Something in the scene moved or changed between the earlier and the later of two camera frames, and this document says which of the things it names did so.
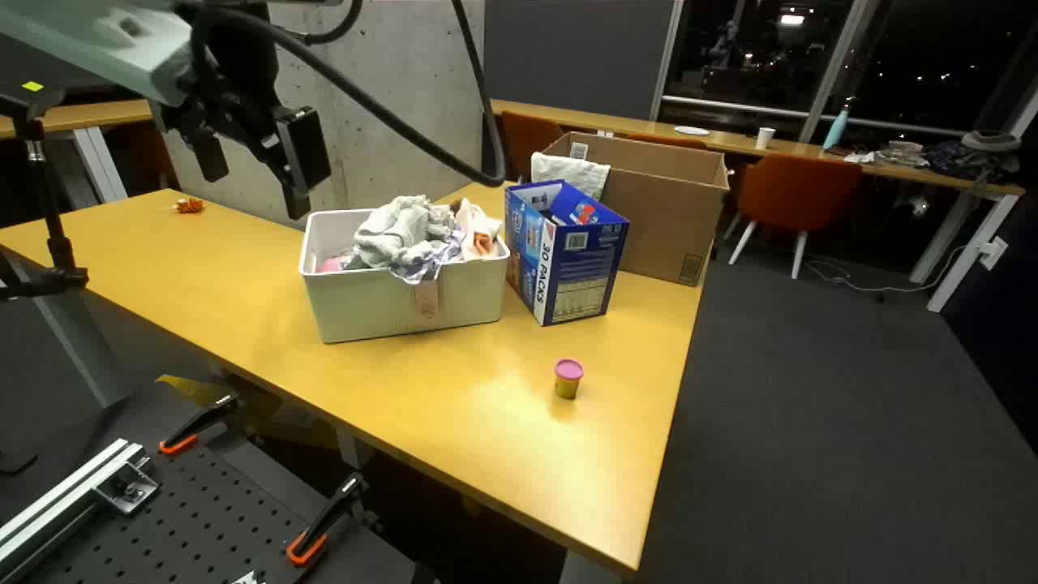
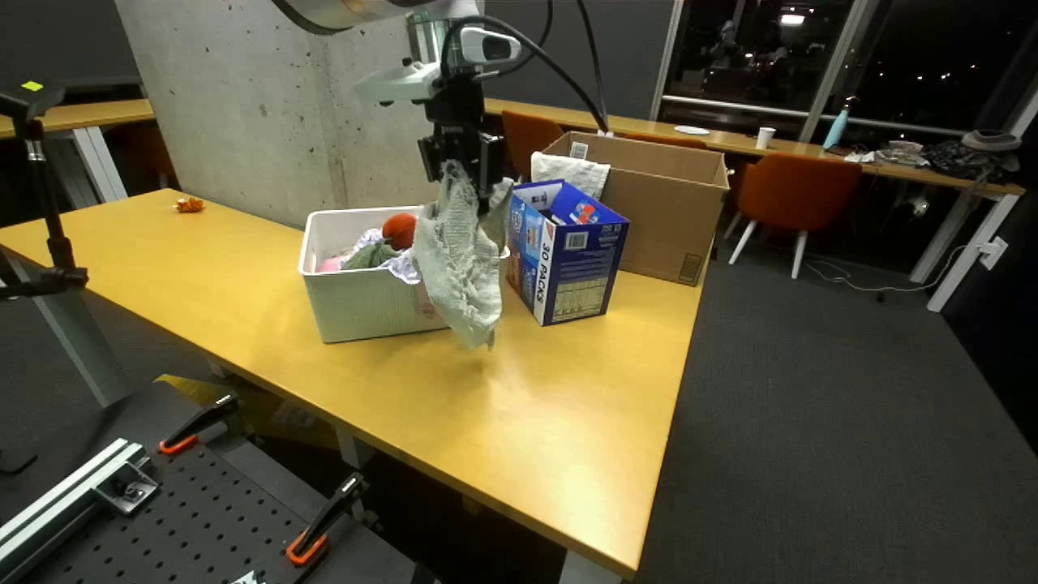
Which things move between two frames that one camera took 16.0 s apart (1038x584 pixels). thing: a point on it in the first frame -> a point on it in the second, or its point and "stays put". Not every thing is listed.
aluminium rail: [118, 471] stays put
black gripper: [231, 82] -> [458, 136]
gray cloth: [406, 236] -> [464, 245]
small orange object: [185, 204] stays put
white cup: [764, 134] stays put
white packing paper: [570, 170] stays put
